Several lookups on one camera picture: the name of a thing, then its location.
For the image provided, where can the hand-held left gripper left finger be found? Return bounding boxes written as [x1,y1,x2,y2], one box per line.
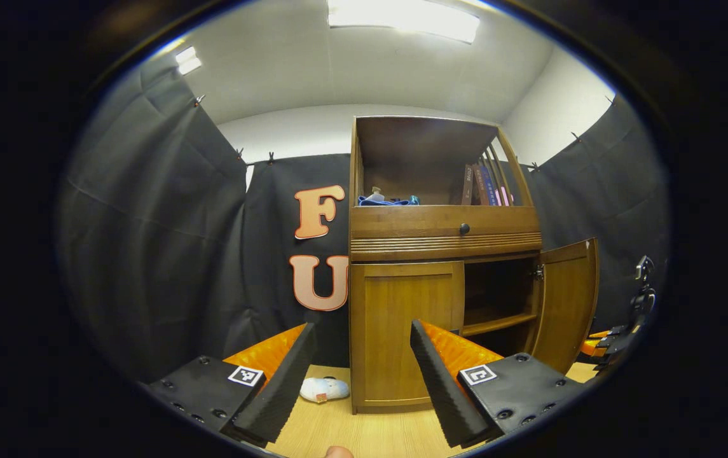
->
[141,322,317,448]

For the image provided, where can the white plush slipper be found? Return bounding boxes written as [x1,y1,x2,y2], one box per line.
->
[300,377,351,403]

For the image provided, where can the wooden shoe cabinet door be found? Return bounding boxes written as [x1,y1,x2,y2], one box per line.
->
[351,262,466,408]
[529,238,600,375]

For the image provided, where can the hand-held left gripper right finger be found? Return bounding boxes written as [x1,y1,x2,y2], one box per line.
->
[409,319,587,449]

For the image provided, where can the wooden inner shelf board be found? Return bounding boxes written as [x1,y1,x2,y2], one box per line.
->
[462,312,539,338]

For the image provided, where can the dark red book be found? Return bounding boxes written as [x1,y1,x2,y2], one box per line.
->
[470,164,488,206]

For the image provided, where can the black backdrop cloth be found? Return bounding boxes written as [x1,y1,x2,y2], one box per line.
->
[58,54,673,382]

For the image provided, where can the small ceiling light panel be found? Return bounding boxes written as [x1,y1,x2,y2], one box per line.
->
[175,46,203,76]

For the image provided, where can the wooden double-door shoe cabinet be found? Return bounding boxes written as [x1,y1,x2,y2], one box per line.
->
[348,115,546,415]

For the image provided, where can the large ceiling light panel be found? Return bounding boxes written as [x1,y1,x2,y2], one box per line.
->
[327,0,481,44]

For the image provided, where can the wooden drawer with black knob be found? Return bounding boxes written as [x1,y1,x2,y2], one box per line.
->
[351,205,541,239]

